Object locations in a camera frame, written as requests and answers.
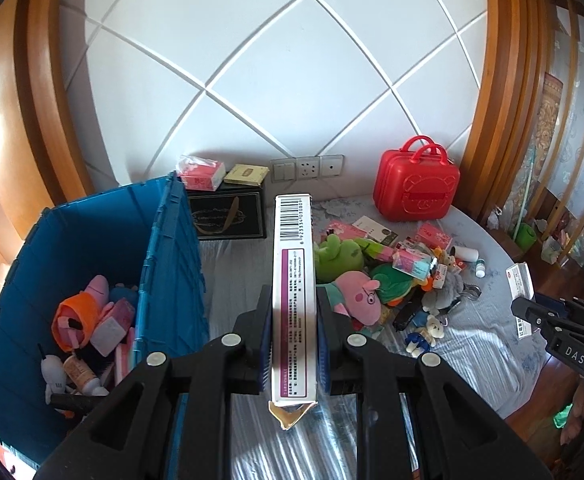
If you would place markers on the green orange plush toy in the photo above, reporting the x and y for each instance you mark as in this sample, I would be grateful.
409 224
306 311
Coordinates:
391 280

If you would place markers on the small white plush toy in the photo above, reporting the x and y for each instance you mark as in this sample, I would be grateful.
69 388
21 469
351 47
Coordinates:
54 375

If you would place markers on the small white bear plush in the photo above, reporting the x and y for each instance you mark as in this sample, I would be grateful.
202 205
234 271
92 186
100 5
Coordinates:
434 327

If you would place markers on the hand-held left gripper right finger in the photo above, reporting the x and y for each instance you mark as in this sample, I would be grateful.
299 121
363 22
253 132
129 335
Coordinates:
322 355

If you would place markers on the red plastic carry case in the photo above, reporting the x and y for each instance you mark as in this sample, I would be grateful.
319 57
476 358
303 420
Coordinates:
416 185

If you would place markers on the pink teal tissue pack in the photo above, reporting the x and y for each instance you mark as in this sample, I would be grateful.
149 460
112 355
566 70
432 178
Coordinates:
411 262

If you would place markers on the long white medicine box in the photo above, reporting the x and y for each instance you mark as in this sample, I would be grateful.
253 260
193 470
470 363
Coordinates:
297 285

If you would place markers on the black case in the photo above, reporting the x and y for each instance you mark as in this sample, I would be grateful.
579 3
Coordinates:
404 317

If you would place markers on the flat yellow box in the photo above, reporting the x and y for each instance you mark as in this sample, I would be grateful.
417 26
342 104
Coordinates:
246 174

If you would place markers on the black gift box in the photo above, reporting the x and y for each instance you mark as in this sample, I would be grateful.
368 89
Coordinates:
227 215

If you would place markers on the blue plastic storage container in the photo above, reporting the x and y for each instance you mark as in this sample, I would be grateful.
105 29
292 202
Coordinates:
172 270

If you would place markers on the long pink tissue pack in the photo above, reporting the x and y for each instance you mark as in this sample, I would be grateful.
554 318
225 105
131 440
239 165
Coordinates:
124 360

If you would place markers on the ornate wall hanging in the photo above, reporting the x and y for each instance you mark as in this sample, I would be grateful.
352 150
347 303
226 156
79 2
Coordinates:
550 130

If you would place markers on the small white red box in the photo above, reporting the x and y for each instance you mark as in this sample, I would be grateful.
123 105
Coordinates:
441 276

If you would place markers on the green plastic cup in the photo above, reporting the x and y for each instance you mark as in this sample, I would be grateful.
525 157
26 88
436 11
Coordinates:
524 236

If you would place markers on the small blue white plush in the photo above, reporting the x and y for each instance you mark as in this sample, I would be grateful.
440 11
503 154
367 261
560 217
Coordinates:
414 335

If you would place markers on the white red print medicine box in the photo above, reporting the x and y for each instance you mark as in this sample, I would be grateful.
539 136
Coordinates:
520 282

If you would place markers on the white card box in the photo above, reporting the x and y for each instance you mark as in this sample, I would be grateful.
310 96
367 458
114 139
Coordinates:
371 227

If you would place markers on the white padded headboard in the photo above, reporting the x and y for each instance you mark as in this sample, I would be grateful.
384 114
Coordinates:
272 60

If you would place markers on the red white tissue pack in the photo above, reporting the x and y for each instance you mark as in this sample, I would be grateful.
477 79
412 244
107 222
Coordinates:
202 174

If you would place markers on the small beige bear plush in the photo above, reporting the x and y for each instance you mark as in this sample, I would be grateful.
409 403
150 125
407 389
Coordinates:
446 261

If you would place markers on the grey plush toy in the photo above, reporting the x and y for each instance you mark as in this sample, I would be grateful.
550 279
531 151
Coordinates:
446 292

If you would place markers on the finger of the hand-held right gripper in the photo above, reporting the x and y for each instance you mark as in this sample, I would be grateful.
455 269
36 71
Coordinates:
559 302
541 322

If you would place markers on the beige cosmetic tube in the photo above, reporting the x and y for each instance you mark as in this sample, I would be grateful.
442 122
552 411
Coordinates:
79 372

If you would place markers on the dark blue plush toy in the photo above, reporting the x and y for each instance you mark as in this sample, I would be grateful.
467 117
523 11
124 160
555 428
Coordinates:
124 292

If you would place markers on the white plastic bottle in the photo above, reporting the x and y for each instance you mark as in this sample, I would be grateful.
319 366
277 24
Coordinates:
464 254

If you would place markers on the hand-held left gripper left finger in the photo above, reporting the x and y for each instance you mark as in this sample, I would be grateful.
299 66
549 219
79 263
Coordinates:
267 350

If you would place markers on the pink pig plush teal dress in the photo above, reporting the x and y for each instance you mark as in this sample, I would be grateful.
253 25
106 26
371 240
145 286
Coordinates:
359 295

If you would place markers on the pink pig plush orange dress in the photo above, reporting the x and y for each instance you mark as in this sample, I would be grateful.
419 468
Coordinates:
79 315

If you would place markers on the wooden headboard frame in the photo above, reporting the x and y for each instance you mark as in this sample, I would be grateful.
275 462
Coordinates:
37 85

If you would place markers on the metal carabiner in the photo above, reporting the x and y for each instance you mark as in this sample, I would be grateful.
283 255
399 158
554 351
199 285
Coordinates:
471 292

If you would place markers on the white wall light switch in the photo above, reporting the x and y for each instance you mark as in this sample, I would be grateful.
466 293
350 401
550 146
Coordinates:
283 170

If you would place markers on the green frog plush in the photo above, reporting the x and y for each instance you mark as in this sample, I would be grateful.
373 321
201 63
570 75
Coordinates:
339 260

